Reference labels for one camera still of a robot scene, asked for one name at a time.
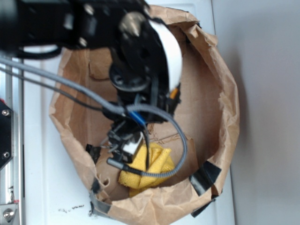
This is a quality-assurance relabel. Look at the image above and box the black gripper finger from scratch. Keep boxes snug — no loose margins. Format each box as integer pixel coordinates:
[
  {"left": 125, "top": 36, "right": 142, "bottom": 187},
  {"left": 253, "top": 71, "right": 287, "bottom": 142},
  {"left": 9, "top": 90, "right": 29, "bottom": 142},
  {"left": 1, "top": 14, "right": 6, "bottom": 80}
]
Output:
[
  {"left": 100, "top": 124, "right": 134, "bottom": 163},
  {"left": 126, "top": 131, "right": 149, "bottom": 162}
]

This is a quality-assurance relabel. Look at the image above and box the aluminium frame rail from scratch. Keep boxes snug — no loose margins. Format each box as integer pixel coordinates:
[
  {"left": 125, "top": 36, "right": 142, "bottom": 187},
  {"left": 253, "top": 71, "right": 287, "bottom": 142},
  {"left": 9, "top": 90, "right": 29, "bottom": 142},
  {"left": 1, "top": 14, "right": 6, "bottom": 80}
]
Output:
[{"left": 0, "top": 64, "right": 25, "bottom": 225}]

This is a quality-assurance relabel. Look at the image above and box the black metal bracket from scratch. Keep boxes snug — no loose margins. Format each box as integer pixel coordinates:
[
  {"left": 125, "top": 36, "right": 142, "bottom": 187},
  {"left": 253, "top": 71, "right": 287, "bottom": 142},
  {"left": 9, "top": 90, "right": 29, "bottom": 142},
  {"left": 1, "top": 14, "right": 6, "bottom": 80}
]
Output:
[{"left": 0, "top": 98, "right": 14, "bottom": 170}]

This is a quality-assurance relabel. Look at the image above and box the brown paper bag bin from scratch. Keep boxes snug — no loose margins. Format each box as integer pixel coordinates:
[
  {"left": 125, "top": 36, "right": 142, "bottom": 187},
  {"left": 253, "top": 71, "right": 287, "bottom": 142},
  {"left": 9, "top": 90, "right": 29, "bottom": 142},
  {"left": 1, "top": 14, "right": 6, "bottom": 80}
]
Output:
[{"left": 49, "top": 5, "right": 240, "bottom": 225}]

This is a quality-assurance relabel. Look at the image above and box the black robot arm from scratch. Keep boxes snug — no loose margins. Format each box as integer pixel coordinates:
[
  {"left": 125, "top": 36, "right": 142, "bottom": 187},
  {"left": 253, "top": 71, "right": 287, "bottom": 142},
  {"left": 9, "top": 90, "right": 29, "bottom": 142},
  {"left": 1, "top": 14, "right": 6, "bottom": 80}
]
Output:
[{"left": 0, "top": 0, "right": 182, "bottom": 168}]

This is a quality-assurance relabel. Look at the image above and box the grey braided cable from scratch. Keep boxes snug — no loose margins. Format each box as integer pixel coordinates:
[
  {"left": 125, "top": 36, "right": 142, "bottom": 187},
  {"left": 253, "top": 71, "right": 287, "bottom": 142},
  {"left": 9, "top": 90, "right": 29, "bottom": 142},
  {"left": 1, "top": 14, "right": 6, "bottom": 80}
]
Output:
[{"left": 0, "top": 57, "right": 188, "bottom": 178}]

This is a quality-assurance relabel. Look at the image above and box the yellow cloth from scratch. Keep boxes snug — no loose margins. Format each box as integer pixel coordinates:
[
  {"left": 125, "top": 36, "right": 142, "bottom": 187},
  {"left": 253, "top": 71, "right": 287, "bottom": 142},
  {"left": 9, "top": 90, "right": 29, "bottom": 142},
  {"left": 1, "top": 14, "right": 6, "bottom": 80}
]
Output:
[{"left": 118, "top": 142, "right": 176, "bottom": 197}]

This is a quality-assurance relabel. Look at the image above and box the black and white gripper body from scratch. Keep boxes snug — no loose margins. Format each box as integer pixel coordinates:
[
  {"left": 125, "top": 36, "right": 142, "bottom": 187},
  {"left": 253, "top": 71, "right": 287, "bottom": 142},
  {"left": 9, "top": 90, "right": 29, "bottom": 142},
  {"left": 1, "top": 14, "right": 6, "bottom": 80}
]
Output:
[{"left": 109, "top": 4, "right": 183, "bottom": 116}]

